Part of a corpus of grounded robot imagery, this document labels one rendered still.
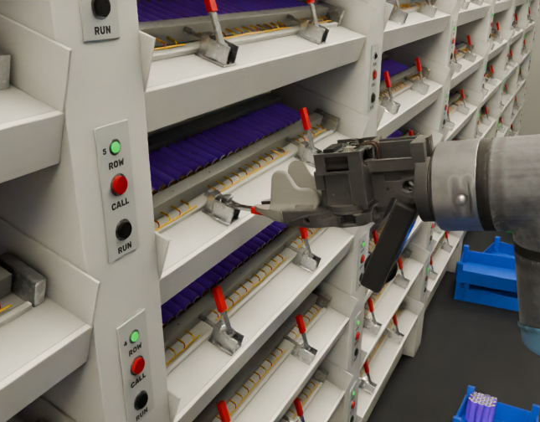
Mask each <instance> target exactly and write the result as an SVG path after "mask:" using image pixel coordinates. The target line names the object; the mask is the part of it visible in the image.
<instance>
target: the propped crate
mask: <svg viewBox="0 0 540 422"><path fill-rule="evenodd" d="M474 391H475V386H471V385H468V387H467V391H466V395H465V397H464V399H463V401H462V403H461V406H460V408H459V410H458V412H457V414H456V415H454V416H453V419H452V422H467V420H466V419H465V411H466V406H467V401H468V398H469V397H470V394H472V393H474ZM539 411H540V405H537V404H532V412H531V411H528V410H525V409H519V408H517V407H514V406H511V405H508V404H503V403H500V402H496V410H495V414H494V419H493V421H492V422H538V418H539Z"/></svg>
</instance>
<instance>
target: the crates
mask: <svg viewBox="0 0 540 422"><path fill-rule="evenodd" d="M500 238H501V237H499V236H496V237H495V241H494V242H493V243H492V244H491V245H490V246H489V247H488V248H487V249H486V250H485V251H483V252H482V253H481V252H476V251H471V250H469V245H468V244H464V249H463V253H462V256H461V259H460V261H457V263H456V269H455V281H456V284H455V296H454V299H455V300H460V301H468V302H472V303H476V304H482V305H486V306H494V307H498V308H503V309H507V310H512V311H519V308H518V298H517V278H516V266H515V255H514V245H511V244H506V243H502V242H500Z"/></svg>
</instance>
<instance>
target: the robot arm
mask: <svg viewBox="0 0 540 422"><path fill-rule="evenodd" d="M313 158H314V163H315V169H316V171H315V172H314V176H313V175H312V174H311V173H310V171H309V169H308V168H307V166H306V164H305V163H304V162H302V161H293V162H291V163H290V164H289V167H288V172H286V171H282V170H278V171H276V172H274V173H273V175H272V177H271V190H270V199H266V200H262V201H261V204H256V205H255V211H256V212H258V213H260V214H263V215H264V216H266V217H268V218H270V219H273V220H274V221H277V222H279V223H283V224H285V225H291V226H296V227H302V228H326V227H337V228H350V227H358V226H364V225H366V224H369V223H372V222H374V223H375V224H380V223H381V222H382V221H383V219H384V218H385V217H386V216H387V215H388V214H389V216H388V218H387V221H386V223H385V225H384V227H383V230H382V232H381V234H380V236H379V238H378V242H377V243H376V246H375V248H374V250H373V252H372V254H370V255H369V256H368V257H367V259H366V260H365V262H364V273H363V276H362V279H361V280H360V283H361V285H362V286H364V287H366V288H368V289H369V290H370V291H373V292H375V293H379V292H380V291H381V290H382V288H383V286H384V285H385V283H388V282H390V281H391V280H392V279H393V278H394V277H395V276H396V273H397V270H398V265H397V264H398V263H397V261H398V259H399V256H400V254H401V252H402V250H403V248H404V246H405V243H406V241H407V239H408V237H409V235H410V233H411V231H412V228H413V227H414V224H415V222H416V220H417V218H418V216H419V217H420V218H421V220H422V221H423V222H436V224H437V225H438V227H439V228H440V229H441V230H444V231H475V230H485V231H512V237H513V243H514V255H515V266H516V278H517V298H518V308H519V319H520V320H519V321H518V322H517V324H518V326H519V327H520V328H521V335H522V341H523V343H524V344H525V346H526V347H527V348H528V349H529V350H531V351H532V352H533V353H536V354H537V355H538V356H540V134H535V135H524V136H504V137H494V138H478V139H467V140H457V141H447V142H439V143H438V144H437V145H436V146H435V148H434V144H433V137H432V134H429V135H420V136H402V137H392V138H383V139H382V136H368V137H359V138H349V139H340V140H337V143H336V144H331V145H330V146H329V147H327V148H325V149H323V152H320V153H319V154H314V155H313ZM395 199H397V200H396V201H395ZM394 201H395V202H394Z"/></svg>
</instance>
